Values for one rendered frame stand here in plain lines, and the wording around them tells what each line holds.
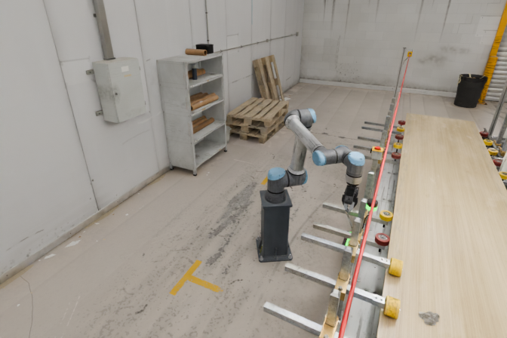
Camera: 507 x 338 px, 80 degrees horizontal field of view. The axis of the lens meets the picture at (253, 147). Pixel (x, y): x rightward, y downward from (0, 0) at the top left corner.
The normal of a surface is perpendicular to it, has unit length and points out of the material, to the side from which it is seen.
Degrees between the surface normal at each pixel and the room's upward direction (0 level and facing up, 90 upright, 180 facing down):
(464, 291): 0
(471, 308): 0
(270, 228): 90
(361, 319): 0
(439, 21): 90
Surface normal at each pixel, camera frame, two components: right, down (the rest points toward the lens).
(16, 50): 0.91, 0.18
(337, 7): -0.42, 0.38
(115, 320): 0.00, -0.91
